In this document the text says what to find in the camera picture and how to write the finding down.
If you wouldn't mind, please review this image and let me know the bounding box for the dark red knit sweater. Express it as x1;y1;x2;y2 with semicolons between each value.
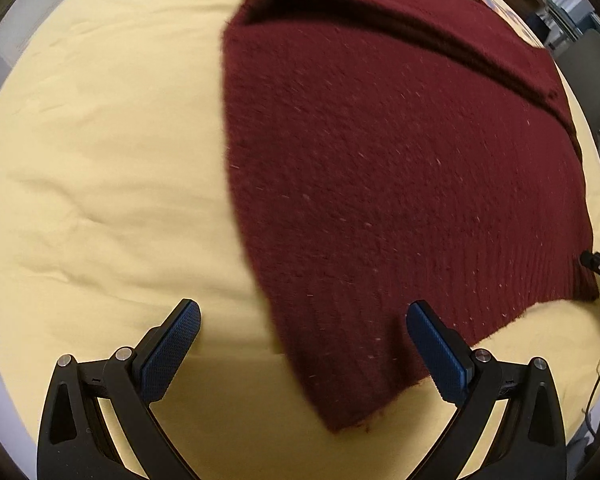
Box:
223;0;598;432

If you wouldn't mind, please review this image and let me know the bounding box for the grey desk chair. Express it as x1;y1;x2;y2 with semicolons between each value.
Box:
556;29;600;133

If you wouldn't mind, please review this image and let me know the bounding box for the yellow dinosaur bedspread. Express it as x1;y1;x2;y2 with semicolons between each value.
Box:
0;0;600;479

